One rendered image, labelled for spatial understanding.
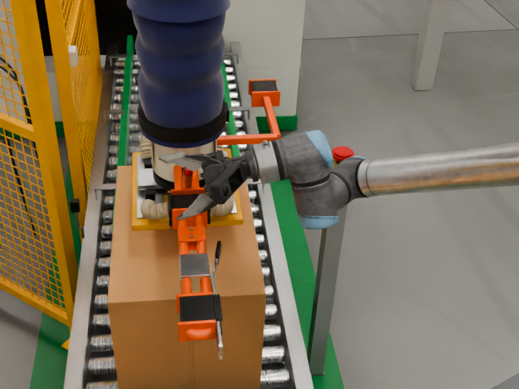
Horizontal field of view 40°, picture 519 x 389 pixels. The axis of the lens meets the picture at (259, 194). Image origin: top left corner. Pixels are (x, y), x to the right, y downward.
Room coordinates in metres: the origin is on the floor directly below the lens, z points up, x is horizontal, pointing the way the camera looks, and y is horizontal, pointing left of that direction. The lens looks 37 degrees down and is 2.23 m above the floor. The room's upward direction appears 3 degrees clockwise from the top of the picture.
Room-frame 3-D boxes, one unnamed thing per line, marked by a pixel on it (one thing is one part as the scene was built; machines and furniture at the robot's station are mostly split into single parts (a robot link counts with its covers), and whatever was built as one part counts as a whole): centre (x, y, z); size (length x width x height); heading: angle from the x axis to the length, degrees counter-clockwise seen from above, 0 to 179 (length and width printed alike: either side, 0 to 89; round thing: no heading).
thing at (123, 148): (2.65, 0.64, 0.60); 1.60 x 0.11 x 0.09; 8
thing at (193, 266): (1.11, 0.13, 1.18); 0.07 x 0.07 x 0.04; 9
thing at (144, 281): (1.55, 0.21, 0.75); 0.60 x 0.40 x 0.40; 8
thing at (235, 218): (1.58, 0.11, 1.08); 0.34 x 0.10 x 0.05; 9
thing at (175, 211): (1.32, 0.17, 1.18); 0.10 x 0.08 x 0.06; 99
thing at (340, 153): (1.83, -0.25, 1.02); 0.07 x 0.07 x 0.04
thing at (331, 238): (1.83, -0.25, 0.50); 0.07 x 0.07 x 1.00; 8
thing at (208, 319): (0.98, 0.12, 1.18); 0.08 x 0.07 x 0.05; 9
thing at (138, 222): (1.55, 0.30, 1.08); 0.34 x 0.10 x 0.05; 9
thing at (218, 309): (1.04, 0.07, 1.18); 0.31 x 0.03 x 0.05; 9
